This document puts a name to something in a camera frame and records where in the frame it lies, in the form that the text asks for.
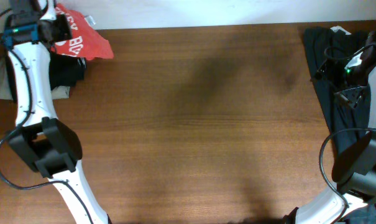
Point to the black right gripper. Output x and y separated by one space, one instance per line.
352 98

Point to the dark clothes pile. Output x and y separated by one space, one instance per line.
340 93

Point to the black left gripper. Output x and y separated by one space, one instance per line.
63 20

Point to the beige folded garment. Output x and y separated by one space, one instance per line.
60 92

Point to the black folded garment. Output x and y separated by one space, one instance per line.
63 71

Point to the orange t-shirt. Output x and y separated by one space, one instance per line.
85 42

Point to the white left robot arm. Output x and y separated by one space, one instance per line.
44 143

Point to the white garment in pile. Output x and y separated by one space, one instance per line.
340 29

